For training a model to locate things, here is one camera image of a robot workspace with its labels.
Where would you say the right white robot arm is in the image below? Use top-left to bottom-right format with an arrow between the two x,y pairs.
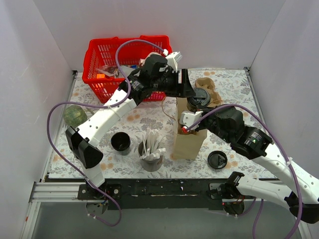
192,105 -> 319,224

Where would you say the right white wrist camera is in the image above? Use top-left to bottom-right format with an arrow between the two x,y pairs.
179,111 -> 203,132

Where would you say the green melon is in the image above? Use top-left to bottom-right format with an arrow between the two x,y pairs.
63,105 -> 87,128

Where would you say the grey cup of straws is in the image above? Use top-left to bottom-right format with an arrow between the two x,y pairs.
138,128 -> 166,172

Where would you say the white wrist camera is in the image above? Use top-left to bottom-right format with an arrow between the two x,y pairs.
165,51 -> 182,72
179,111 -> 203,132

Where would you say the purple cable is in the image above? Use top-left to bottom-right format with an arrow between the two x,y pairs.
47,39 -> 169,227
185,104 -> 303,239

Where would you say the floral table mat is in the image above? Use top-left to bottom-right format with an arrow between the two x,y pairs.
48,69 -> 279,179

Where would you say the cardboard cup carrier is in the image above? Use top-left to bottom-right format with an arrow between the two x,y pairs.
195,77 -> 223,108

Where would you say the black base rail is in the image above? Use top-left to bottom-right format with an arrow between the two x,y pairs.
77,177 -> 260,210

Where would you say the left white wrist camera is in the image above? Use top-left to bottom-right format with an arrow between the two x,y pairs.
165,51 -> 182,72

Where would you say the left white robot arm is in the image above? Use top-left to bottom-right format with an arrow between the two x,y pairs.
66,52 -> 195,199

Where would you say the clear snack packet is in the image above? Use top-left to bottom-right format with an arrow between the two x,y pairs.
96,65 -> 119,78

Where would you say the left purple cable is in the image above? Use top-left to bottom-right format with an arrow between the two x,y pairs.
47,39 -> 169,227

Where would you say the beige paper roll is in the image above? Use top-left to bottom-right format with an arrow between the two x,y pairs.
139,52 -> 162,70

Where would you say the stack of black paper cups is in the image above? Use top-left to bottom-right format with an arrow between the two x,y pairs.
111,132 -> 131,155

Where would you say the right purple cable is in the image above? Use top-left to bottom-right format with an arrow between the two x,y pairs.
185,104 -> 303,239

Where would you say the kraft paper bag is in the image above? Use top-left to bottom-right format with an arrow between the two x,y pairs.
169,98 -> 207,160

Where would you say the orange small box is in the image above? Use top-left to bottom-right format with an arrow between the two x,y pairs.
97,74 -> 105,79

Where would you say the red plastic shopping basket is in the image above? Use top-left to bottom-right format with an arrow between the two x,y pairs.
82,35 -> 172,104

